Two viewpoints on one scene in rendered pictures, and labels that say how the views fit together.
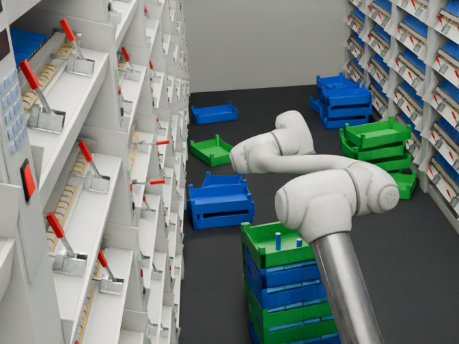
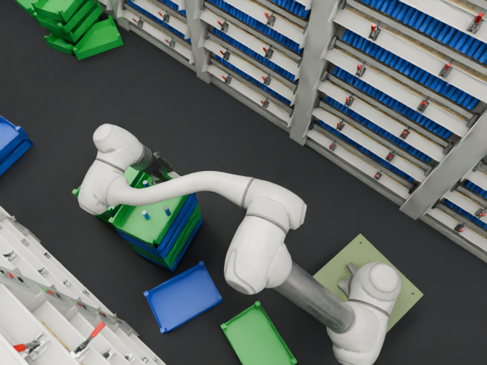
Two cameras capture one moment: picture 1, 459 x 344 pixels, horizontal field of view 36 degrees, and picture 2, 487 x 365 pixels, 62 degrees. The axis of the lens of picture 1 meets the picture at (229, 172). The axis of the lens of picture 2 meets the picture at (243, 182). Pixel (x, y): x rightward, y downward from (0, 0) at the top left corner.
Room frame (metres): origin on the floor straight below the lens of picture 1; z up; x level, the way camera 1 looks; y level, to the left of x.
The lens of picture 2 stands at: (1.46, 0.03, 1.94)
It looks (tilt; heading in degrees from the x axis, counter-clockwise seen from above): 64 degrees down; 311
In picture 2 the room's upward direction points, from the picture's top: 1 degrees counter-clockwise
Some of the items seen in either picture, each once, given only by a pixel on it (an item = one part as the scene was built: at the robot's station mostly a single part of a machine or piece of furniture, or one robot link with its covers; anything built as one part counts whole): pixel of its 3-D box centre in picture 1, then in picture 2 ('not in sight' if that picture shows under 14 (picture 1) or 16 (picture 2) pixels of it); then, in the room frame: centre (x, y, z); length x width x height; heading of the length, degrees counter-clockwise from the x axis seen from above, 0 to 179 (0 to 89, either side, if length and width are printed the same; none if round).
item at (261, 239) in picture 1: (292, 237); (152, 203); (2.16, -0.21, 0.44); 0.30 x 0.20 x 0.08; 104
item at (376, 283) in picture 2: not in sight; (376, 285); (1.29, -0.52, 0.39); 0.18 x 0.16 x 0.22; 106
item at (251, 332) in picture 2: not in sight; (257, 344); (1.51, -0.10, 0.04); 0.30 x 0.20 x 0.08; 163
